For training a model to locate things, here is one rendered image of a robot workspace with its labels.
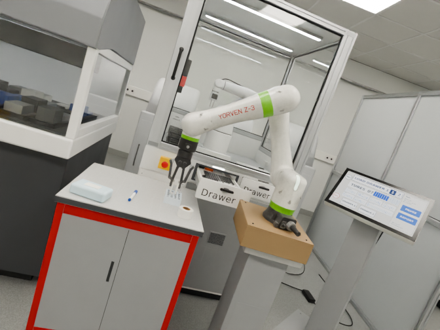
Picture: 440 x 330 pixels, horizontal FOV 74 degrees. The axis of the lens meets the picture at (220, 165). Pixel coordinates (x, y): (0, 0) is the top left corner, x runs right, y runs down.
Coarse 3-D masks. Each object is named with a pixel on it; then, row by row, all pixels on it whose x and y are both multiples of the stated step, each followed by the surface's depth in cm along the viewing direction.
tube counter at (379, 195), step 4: (368, 192) 182; (372, 192) 181; (376, 192) 180; (380, 192) 180; (376, 196) 179; (380, 196) 178; (384, 196) 177; (388, 196) 177; (384, 200) 176; (388, 200) 175; (392, 200) 174; (396, 200) 174; (400, 200) 173; (396, 204) 172
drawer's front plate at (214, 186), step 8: (200, 184) 151; (208, 184) 151; (216, 184) 152; (224, 184) 153; (200, 192) 152; (208, 192) 153; (216, 192) 153; (224, 192) 154; (240, 192) 155; (248, 192) 156; (208, 200) 154; (216, 200) 154; (224, 200) 155; (248, 200) 157
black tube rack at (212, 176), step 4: (204, 172) 178; (208, 172) 181; (204, 176) 181; (208, 176) 171; (212, 176) 174; (216, 176) 178; (220, 176) 181; (224, 176) 185; (216, 180) 168; (220, 180) 171; (224, 180) 174; (228, 180) 178; (232, 184) 173
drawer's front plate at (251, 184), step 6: (246, 180) 188; (252, 180) 189; (240, 186) 188; (246, 186) 189; (252, 186) 190; (258, 186) 190; (264, 186) 191; (270, 186) 192; (258, 192) 191; (264, 192) 192; (270, 192) 193; (258, 198) 192; (264, 198) 193
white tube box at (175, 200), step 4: (168, 192) 153; (176, 192) 157; (164, 196) 149; (168, 196) 145; (172, 196) 148; (176, 196) 150; (180, 196) 152; (164, 200) 146; (168, 200) 146; (172, 200) 146; (176, 200) 146; (180, 200) 147; (172, 204) 147; (176, 204) 147
